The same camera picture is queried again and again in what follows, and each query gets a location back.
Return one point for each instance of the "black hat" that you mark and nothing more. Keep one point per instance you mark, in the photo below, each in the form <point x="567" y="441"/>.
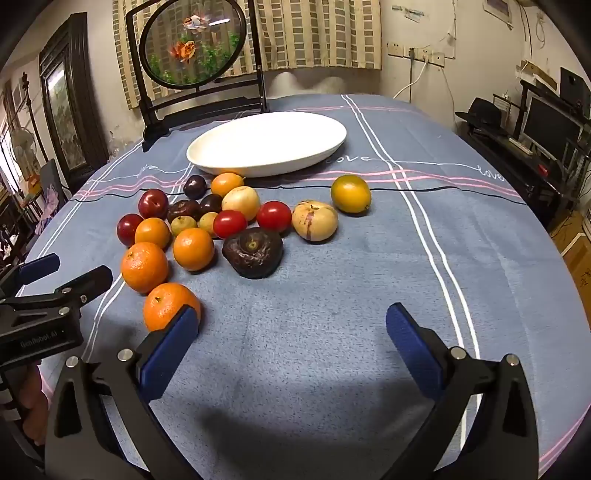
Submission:
<point x="482" y="113"/>

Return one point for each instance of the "person's left hand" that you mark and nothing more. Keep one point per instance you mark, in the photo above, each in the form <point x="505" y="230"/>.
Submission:
<point x="33" y="406"/>

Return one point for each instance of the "orange mandarin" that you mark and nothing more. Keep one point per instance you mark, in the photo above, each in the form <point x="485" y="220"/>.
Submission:
<point x="166" y="309"/>
<point x="152" y="233"/>
<point x="193" y="249"/>
<point x="144" y="267"/>

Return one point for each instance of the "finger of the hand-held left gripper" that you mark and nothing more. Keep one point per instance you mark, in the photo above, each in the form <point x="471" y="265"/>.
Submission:
<point x="87" y="282"/>
<point x="39" y="269"/>

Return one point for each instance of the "white oval plate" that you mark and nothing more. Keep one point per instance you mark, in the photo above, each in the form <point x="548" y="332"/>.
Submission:
<point x="268" y="138"/>

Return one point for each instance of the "white wall socket row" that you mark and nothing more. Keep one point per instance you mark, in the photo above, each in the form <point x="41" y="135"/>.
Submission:
<point x="425" y="55"/>

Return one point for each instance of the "dark purple plum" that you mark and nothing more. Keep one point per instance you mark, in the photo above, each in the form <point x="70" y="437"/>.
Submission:
<point x="211" y="203"/>
<point x="195" y="186"/>

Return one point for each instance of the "pale striped pepino melon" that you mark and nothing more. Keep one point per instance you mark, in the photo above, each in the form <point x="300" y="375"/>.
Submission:
<point x="315" y="221"/>

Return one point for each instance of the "black media stand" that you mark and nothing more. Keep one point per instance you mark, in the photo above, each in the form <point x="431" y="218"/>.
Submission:
<point x="508" y="159"/>

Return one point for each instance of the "small green fruit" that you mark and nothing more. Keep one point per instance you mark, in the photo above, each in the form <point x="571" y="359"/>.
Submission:
<point x="183" y="225"/>
<point x="207" y="223"/>

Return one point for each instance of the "large wrinkled dark fruit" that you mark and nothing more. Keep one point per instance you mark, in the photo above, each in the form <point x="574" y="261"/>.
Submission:
<point x="252" y="253"/>

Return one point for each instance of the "black speaker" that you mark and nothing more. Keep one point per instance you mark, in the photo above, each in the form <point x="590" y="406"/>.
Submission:
<point x="575" y="90"/>

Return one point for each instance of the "purple printed cloth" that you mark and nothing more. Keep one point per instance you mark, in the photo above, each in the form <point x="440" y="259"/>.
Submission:
<point x="51" y="203"/>

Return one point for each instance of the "yellow-green lemon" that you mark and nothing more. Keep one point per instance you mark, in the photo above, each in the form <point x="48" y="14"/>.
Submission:
<point x="351" y="194"/>

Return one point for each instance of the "round goldfish screen on stand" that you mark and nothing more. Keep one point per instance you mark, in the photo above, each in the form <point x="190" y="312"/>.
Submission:
<point x="194" y="41"/>

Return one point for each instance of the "red cherry tomato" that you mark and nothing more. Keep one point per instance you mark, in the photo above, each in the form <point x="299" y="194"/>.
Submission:
<point x="274" y="216"/>
<point x="229" y="224"/>

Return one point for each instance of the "small wrinkled dark fruit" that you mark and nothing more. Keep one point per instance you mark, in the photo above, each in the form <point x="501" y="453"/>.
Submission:
<point x="183" y="210"/>

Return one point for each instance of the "pale yellow round fruit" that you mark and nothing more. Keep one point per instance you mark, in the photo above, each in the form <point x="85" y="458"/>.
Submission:
<point x="241" y="202"/>

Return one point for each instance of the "black computer monitor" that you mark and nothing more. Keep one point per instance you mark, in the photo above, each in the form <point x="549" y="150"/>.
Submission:
<point x="549" y="122"/>

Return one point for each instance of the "cardboard box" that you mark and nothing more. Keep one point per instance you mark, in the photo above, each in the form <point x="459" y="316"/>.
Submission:
<point x="577" y="254"/>

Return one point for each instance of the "checked beige curtain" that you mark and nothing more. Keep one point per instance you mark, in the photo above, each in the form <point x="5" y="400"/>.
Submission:
<point x="314" y="32"/>

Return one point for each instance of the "dark framed painting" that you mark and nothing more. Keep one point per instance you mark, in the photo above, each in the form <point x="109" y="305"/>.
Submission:
<point x="64" y="106"/>

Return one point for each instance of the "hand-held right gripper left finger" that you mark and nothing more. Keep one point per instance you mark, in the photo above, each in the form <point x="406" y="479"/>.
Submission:
<point x="168" y="350"/>

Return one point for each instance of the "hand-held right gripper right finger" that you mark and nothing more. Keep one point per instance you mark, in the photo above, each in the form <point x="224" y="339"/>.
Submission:
<point x="413" y="350"/>

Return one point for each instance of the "white power strip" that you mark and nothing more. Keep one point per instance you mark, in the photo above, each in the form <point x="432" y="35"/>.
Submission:
<point x="521" y="145"/>

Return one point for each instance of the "yellow-orange smooth fruit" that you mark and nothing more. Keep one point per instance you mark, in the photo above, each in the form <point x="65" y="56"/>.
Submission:
<point x="226" y="183"/>

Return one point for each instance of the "red plum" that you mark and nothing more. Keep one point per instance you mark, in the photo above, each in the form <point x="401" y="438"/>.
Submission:
<point x="153" y="203"/>
<point x="128" y="229"/>

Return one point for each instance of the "white standing fan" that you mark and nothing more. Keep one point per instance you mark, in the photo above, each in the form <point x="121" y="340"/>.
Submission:
<point x="23" y="147"/>

